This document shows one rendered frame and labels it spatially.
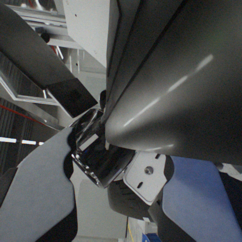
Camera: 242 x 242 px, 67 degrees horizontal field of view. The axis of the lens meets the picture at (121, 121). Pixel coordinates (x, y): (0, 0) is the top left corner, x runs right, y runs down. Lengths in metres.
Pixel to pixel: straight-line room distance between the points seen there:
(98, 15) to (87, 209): 7.27
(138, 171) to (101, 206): 7.23
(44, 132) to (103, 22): 12.55
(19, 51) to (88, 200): 7.25
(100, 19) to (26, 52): 0.26
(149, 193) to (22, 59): 0.28
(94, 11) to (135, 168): 0.42
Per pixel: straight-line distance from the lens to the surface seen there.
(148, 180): 0.30
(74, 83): 0.36
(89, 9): 0.58
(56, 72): 0.36
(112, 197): 0.50
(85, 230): 7.81
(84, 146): 0.26
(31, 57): 0.35
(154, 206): 0.30
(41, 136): 13.03
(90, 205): 7.53
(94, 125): 0.28
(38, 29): 0.89
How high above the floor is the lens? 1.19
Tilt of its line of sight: 4 degrees down
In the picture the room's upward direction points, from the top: 83 degrees counter-clockwise
